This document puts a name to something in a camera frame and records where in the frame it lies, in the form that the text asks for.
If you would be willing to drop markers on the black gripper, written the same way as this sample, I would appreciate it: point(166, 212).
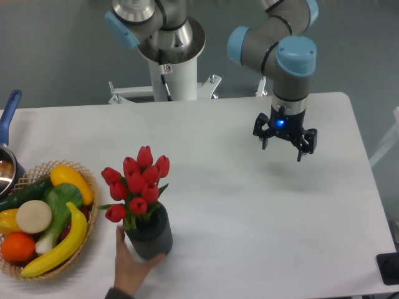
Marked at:
point(286, 127)

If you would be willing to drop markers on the red tulip bouquet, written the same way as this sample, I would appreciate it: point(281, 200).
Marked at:
point(136, 190)

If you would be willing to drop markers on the dark grey ribbed vase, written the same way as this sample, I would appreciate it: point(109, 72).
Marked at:
point(152, 238)

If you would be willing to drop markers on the grey sleeve forearm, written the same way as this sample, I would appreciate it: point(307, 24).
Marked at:
point(116, 293)

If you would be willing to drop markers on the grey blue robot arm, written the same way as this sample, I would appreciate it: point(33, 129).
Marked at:
point(278, 49)

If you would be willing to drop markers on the person's hand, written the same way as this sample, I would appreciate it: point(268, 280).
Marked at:
point(130, 273)

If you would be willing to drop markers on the black device at edge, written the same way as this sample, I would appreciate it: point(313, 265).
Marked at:
point(388, 267)

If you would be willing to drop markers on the green bok choy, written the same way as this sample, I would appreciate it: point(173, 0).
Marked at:
point(57, 198)

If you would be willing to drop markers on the yellow banana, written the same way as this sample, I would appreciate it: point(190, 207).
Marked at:
point(63, 250)

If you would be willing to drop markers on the green cucumber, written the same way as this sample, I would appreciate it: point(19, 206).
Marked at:
point(32, 191)

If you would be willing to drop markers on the woven wicker basket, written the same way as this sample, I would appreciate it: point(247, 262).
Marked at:
point(35, 174)

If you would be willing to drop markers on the beige round bun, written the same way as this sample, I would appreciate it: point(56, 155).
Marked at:
point(34, 216)

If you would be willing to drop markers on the orange fruit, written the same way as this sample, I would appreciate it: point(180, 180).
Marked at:
point(18, 247)

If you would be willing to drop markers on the yellow bell pepper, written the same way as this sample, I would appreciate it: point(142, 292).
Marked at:
point(8, 223)

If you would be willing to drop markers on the white chair frame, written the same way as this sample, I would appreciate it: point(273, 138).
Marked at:
point(389, 139)

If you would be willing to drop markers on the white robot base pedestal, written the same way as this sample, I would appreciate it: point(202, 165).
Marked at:
point(172, 62)

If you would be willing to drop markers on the blue handled saucepan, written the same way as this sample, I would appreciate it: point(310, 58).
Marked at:
point(11, 169)

